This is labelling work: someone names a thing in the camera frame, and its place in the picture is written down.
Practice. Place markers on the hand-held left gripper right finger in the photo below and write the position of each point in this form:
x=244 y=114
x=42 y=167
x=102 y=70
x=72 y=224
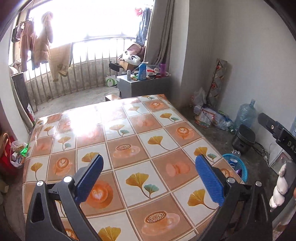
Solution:
x=210 y=180

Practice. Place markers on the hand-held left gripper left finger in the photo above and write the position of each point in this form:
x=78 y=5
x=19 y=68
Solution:
x=90 y=178

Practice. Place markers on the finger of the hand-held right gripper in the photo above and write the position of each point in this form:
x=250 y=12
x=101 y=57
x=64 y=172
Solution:
x=271 y=126

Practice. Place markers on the purple yellow snack bag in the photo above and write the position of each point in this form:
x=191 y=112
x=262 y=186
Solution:
x=239 y=172

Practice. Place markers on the blue plastic basket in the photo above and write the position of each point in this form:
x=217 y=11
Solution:
x=240 y=166

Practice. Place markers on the person's right hand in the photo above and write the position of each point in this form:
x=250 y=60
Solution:
x=281 y=185

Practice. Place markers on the white flat floor item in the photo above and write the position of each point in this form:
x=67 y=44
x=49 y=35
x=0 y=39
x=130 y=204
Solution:
x=277 y=155

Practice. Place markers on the large blue water jug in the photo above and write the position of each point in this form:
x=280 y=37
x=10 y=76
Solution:
x=245 y=115

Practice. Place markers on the black rice cooker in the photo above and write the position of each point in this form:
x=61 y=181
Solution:
x=244 y=140

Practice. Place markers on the leaf and coffee print tablecloth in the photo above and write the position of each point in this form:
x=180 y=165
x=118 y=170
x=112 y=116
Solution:
x=129 y=148

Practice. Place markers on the pile of plastic bottles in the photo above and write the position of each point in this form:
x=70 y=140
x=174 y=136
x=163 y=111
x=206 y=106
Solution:
x=212 y=118

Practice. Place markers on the patterned wrapped panel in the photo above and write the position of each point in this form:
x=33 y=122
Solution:
x=218 y=81

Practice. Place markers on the white bag of rubbish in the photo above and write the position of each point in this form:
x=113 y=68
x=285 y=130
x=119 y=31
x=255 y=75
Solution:
x=19 y=154

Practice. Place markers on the white plastic floor bag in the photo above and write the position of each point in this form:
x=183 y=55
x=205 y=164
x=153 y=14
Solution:
x=198 y=97

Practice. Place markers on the small brown stool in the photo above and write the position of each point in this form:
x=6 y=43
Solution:
x=112 y=97

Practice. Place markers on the red tote bag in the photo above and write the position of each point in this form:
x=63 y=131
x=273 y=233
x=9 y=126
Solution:
x=7 y=155

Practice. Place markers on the white bag with green logo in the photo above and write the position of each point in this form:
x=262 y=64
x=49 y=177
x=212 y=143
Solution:
x=111 y=81

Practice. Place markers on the grey cabinet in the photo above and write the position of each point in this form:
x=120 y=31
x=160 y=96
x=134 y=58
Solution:
x=143 y=88

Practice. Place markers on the small white spray bottle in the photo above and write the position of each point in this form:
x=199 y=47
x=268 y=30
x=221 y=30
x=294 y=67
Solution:
x=129 y=75

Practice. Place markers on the metal balcony railing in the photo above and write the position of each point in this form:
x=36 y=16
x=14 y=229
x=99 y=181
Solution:
x=92 y=67

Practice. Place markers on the black box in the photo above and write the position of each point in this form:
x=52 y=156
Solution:
x=115 y=66

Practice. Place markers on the blue detergent bottle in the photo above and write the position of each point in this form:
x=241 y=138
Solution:
x=143 y=71

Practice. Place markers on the purple cup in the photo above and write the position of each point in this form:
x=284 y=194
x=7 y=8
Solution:
x=163 y=68

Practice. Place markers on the white plastic bag on clutter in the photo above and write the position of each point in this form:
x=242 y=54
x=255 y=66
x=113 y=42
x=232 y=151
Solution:
x=131 y=59

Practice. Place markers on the grey brown curtain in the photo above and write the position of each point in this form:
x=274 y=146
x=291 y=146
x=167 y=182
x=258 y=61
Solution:
x=161 y=34

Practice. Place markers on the tan puffy jacket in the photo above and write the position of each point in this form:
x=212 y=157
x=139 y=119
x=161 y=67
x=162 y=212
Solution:
x=44 y=39

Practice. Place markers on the pink hanging garment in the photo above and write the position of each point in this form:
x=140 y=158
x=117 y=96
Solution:
x=26 y=46

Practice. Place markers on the hanging blue jeans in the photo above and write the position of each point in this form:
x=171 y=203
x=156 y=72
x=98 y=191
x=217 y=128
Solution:
x=143 y=25

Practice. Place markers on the dark hanging clothes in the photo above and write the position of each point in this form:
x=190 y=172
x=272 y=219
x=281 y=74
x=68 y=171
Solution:
x=15 y=33

